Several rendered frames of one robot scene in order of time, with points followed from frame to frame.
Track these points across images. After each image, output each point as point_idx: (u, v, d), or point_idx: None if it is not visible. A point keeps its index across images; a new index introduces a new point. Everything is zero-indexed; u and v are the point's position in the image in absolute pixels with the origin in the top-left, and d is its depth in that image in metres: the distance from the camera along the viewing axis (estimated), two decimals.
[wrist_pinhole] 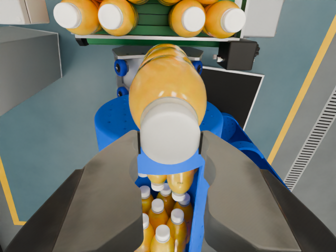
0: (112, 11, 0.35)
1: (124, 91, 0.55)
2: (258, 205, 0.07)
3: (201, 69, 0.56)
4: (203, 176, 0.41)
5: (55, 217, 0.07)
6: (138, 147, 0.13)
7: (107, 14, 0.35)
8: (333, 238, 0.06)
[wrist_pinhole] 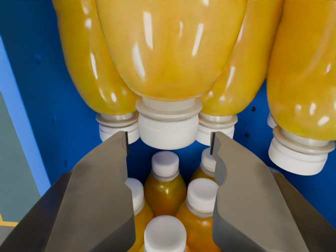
0: None
1: None
2: (268, 208, 0.07)
3: None
4: None
5: (44, 223, 0.07)
6: (126, 148, 0.13)
7: None
8: None
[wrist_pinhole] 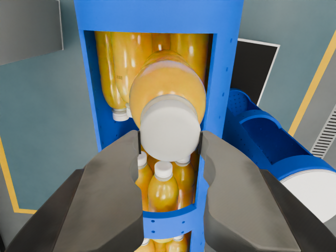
0: None
1: None
2: (258, 205, 0.07)
3: None
4: (217, 58, 0.30)
5: (56, 217, 0.07)
6: (138, 147, 0.13)
7: None
8: (332, 238, 0.06)
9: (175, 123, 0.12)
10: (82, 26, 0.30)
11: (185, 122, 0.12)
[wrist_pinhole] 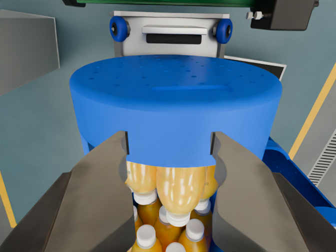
0: None
1: None
2: (268, 208, 0.07)
3: (230, 33, 0.40)
4: None
5: (44, 223, 0.07)
6: (126, 148, 0.13)
7: None
8: None
9: (180, 221, 0.33)
10: (83, 135, 0.24)
11: (183, 221, 0.33)
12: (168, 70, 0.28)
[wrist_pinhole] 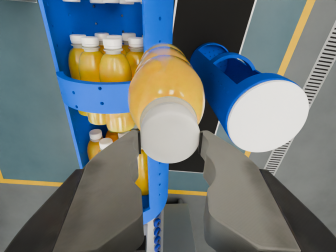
0: (179, 128, 0.12)
1: None
2: (258, 205, 0.07)
3: None
4: None
5: (56, 217, 0.07)
6: (138, 147, 0.13)
7: (165, 135, 0.13)
8: (332, 238, 0.06)
9: None
10: None
11: None
12: None
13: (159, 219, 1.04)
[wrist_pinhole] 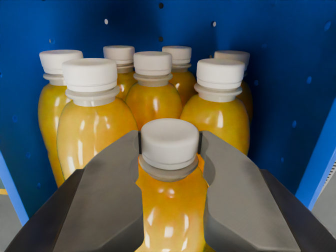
0: (177, 124, 0.14)
1: None
2: (258, 205, 0.07)
3: None
4: None
5: (56, 217, 0.07)
6: (138, 147, 0.13)
7: (164, 127, 0.13)
8: (332, 237, 0.06)
9: None
10: None
11: None
12: None
13: None
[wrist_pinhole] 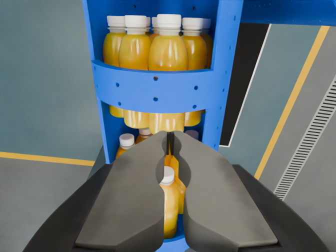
0: (168, 169, 0.48)
1: None
2: (234, 201, 0.08)
3: None
4: None
5: (82, 208, 0.07)
6: (166, 148, 0.13)
7: (164, 170, 0.48)
8: (303, 223, 0.07)
9: None
10: None
11: None
12: None
13: None
